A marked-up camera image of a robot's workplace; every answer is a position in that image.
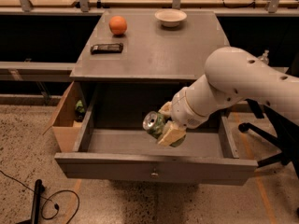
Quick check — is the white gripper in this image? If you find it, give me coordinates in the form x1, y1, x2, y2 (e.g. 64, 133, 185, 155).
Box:
157, 89, 208, 147

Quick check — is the crushed green soda can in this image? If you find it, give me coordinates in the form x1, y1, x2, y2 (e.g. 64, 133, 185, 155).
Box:
142, 111, 173, 141

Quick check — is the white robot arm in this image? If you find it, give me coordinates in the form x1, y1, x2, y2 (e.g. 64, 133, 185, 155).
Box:
158, 47, 299, 146

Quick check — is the brass drawer knob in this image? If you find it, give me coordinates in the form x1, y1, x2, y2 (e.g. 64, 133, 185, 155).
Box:
150, 169, 159, 179

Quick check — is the open grey top drawer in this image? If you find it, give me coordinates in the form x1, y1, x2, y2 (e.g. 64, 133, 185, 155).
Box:
55, 92, 257, 185

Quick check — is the grey wooden cabinet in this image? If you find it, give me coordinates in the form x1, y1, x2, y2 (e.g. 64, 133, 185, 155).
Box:
69, 9, 249, 133

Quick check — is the dark snack bar wrapper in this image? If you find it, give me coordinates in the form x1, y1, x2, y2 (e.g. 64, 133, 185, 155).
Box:
90, 43, 123, 54

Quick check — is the green item in box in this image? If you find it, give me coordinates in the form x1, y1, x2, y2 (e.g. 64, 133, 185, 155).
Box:
75, 100, 85, 114

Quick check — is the white ceramic bowl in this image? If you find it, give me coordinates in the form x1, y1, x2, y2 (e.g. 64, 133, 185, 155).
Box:
155, 9, 187, 28

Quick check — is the cardboard box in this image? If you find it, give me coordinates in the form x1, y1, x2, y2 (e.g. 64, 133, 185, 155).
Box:
43, 82, 81, 152

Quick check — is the orange fruit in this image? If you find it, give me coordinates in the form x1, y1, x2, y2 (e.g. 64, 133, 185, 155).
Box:
108, 16, 127, 35

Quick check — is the clear sanitizer bottle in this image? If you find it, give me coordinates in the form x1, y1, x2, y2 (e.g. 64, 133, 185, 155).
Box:
259, 49, 269, 64

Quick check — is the black office chair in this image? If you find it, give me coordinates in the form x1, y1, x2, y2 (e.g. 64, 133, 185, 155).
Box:
238, 59, 299, 179

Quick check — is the black stand base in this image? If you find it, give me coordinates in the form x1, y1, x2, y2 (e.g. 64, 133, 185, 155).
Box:
17, 179, 45, 224

